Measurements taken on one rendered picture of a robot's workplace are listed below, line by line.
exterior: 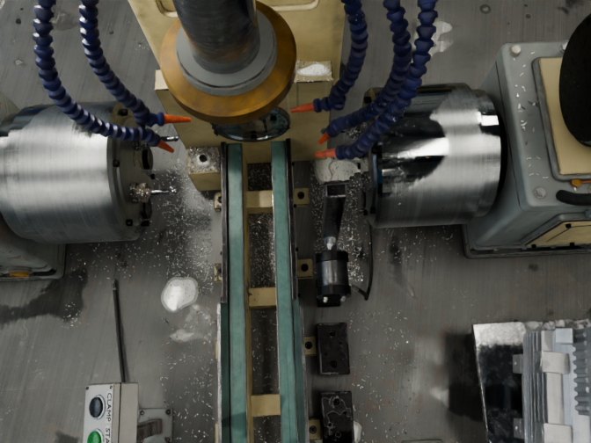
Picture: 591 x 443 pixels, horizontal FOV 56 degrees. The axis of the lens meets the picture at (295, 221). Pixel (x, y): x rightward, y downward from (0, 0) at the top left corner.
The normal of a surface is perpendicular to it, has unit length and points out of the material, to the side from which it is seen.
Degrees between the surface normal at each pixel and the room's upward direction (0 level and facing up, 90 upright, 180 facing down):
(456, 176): 39
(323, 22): 90
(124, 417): 58
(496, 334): 0
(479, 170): 35
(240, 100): 0
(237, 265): 0
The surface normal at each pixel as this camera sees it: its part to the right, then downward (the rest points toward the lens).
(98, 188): 0.00, 0.28
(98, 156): -0.02, -0.11
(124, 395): 0.83, -0.19
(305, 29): 0.04, 0.96
